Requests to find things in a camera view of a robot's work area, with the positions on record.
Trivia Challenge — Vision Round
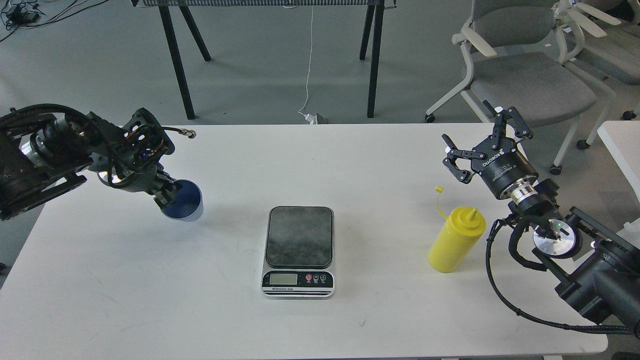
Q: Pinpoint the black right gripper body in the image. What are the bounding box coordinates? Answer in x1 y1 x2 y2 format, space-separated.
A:
472 137 539 199

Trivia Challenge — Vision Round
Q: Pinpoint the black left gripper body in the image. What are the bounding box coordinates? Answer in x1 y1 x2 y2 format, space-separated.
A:
90 107 175 194

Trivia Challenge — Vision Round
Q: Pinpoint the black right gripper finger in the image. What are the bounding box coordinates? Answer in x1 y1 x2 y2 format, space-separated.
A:
441 133 483 185
483 100 534 151

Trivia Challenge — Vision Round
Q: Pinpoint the blue ribbed plastic cup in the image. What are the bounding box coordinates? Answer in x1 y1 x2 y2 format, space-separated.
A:
160 179 204 223

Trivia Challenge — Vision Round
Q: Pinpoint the yellow squeeze bottle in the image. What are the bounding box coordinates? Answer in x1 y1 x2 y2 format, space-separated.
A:
427 186 487 274

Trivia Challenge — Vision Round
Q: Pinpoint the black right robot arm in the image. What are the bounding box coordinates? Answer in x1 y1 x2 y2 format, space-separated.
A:
442 107 640 338

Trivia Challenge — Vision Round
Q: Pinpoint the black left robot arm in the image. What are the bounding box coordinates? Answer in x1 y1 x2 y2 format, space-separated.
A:
0 104 183 221

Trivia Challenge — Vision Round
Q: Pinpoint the digital kitchen scale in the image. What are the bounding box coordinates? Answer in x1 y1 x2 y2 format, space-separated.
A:
260 205 336 299

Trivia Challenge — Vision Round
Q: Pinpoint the white power adapter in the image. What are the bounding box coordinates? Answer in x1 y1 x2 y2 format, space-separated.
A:
303 112 330 125

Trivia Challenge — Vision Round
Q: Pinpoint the black trestle table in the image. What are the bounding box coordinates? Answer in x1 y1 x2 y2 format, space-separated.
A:
131 0 398 121

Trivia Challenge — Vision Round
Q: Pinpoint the black cable bundle on floor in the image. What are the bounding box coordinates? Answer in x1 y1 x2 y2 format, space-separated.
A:
0 0 111 43

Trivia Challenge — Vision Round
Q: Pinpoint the white hanging cable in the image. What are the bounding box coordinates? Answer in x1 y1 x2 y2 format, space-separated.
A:
298 5 316 117

